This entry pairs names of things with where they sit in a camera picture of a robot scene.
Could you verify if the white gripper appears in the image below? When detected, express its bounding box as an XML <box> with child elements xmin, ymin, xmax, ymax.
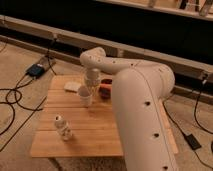
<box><xmin>83</xmin><ymin>68</ymin><xmax>100</xmax><ymax>97</ymax></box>

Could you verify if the white ceramic cup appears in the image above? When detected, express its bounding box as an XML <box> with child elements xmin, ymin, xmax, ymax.
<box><xmin>77</xmin><ymin>86</ymin><xmax>92</xmax><ymax>107</ymax></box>

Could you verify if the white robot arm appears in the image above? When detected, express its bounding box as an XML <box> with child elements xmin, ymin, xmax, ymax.
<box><xmin>80</xmin><ymin>47</ymin><xmax>179</xmax><ymax>171</ymax></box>

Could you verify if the wooden table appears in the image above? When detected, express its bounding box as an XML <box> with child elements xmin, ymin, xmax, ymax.
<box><xmin>30</xmin><ymin>74</ymin><xmax>179</xmax><ymax>158</ymax></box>

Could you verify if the black power brick right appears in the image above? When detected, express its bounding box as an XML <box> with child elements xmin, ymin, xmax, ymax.
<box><xmin>184</xmin><ymin>134</ymin><xmax>201</xmax><ymax>150</ymax></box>

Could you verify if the black floor cable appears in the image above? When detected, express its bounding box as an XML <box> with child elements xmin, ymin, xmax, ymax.
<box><xmin>0</xmin><ymin>39</ymin><xmax>58</xmax><ymax>153</ymax></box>

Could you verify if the black cable right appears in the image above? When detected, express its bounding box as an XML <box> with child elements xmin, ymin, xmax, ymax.
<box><xmin>162</xmin><ymin>78</ymin><xmax>213</xmax><ymax>161</ymax></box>

